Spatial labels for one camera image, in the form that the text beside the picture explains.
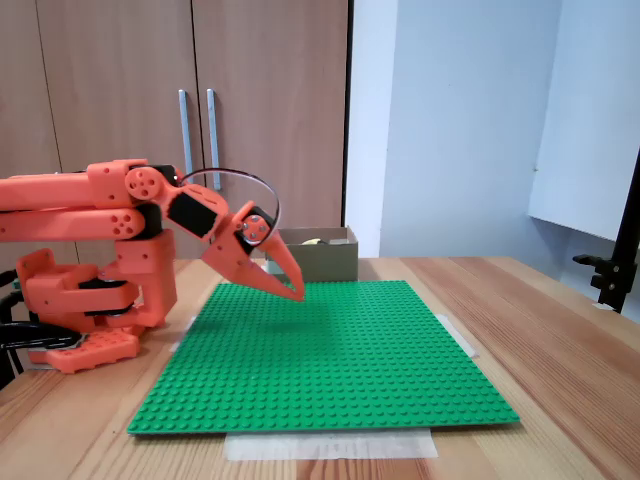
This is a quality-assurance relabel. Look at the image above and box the brown cardboard box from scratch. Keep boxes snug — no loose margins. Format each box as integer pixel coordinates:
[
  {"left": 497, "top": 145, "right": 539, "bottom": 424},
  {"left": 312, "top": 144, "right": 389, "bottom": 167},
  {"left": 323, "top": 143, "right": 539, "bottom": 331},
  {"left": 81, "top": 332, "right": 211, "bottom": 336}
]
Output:
[{"left": 263, "top": 225, "right": 360, "bottom": 284}]

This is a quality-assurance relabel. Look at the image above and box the wooden cabinet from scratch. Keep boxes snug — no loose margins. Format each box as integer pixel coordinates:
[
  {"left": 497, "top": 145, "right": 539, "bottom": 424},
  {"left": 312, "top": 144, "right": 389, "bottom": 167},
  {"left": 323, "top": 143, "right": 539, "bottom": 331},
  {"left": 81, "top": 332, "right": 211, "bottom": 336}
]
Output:
[{"left": 0, "top": 0, "right": 354, "bottom": 261}]

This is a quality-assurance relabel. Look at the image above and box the metal cabinet handle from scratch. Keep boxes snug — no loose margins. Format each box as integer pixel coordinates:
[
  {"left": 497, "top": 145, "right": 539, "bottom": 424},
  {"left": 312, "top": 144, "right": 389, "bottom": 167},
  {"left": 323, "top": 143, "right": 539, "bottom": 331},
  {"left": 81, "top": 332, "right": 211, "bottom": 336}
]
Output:
[
  {"left": 205, "top": 88, "right": 223, "bottom": 192},
  {"left": 177, "top": 89, "right": 194, "bottom": 171}
]

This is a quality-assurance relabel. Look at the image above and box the gripper motor cable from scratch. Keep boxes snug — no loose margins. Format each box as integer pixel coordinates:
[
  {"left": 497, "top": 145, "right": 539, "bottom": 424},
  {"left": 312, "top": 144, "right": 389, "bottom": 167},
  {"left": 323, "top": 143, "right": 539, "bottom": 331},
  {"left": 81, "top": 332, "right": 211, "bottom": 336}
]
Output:
[{"left": 179, "top": 167, "right": 281, "bottom": 241}]

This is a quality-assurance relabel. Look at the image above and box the black camera stand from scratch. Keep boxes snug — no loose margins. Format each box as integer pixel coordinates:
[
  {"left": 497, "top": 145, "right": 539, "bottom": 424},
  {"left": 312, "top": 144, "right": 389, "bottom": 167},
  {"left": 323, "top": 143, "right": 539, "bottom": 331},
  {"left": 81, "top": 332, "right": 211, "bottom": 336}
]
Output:
[{"left": 572, "top": 144, "right": 640, "bottom": 315}]

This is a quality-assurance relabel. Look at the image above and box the black cable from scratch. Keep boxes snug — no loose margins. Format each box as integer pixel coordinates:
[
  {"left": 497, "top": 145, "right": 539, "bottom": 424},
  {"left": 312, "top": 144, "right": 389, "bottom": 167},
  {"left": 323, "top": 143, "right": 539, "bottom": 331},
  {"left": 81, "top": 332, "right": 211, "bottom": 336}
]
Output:
[
  {"left": 0, "top": 321, "right": 84, "bottom": 352},
  {"left": 0, "top": 269, "right": 25, "bottom": 392}
]

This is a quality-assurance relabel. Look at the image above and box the green studded baseplate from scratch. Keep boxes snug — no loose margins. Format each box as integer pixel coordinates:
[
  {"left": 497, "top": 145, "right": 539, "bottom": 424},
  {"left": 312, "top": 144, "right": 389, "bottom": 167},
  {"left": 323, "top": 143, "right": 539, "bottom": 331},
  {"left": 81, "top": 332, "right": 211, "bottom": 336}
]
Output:
[{"left": 126, "top": 279, "right": 522, "bottom": 437}]

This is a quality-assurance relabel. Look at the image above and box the white wall panel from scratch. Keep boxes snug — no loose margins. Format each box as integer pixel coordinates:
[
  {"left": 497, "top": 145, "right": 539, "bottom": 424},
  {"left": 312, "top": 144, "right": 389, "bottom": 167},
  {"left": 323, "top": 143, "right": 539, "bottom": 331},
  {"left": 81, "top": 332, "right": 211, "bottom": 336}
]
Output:
[{"left": 527, "top": 0, "right": 640, "bottom": 244}]

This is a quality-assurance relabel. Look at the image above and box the masking tape strip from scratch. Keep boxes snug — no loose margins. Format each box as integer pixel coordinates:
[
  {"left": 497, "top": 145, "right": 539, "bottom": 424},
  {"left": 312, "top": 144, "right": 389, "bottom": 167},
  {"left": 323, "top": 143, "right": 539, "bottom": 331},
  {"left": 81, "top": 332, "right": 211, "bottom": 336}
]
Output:
[
  {"left": 435, "top": 312, "right": 480, "bottom": 359},
  {"left": 223, "top": 430, "right": 440, "bottom": 462},
  {"left": 169, "top": 315, "right": 197, "bottom": 354}
]

